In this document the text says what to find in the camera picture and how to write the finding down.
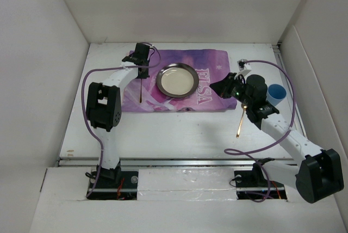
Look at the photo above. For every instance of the round metal plate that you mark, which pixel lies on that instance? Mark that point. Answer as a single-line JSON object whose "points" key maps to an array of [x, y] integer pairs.
{"points": [[177, 80]]}

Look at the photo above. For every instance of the gold fork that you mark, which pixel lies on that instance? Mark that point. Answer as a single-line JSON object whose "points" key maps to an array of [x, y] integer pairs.
{"points": [[140, 96]]}

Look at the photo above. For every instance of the blue plastic cup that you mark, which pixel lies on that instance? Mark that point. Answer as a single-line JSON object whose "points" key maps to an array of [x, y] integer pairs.
{"points": [[275, 94]]}

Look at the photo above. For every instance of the purple pink printed cloth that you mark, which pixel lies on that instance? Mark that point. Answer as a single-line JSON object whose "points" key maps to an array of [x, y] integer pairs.
{"points": [[211, 66]]}

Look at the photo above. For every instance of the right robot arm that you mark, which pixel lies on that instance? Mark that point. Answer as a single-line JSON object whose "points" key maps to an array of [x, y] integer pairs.
{"points": [[317, 173]]}

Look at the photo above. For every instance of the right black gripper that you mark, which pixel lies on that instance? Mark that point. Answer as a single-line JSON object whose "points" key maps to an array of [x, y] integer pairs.
{"points": [[222, 87]]}

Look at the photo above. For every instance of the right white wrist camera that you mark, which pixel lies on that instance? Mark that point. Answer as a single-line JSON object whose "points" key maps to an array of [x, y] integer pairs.
{"points": [[244, 67]]}

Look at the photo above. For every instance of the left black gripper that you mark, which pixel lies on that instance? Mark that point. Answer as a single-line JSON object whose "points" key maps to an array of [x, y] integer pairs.
{"points": [[145, 75]]}

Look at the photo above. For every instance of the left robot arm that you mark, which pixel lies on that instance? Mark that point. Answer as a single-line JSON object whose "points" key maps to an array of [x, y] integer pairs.
{"points": [[102, 112]]}

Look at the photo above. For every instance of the gold spoon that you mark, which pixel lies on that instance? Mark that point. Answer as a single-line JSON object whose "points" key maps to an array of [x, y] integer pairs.
{"points": [[244, 108]]}

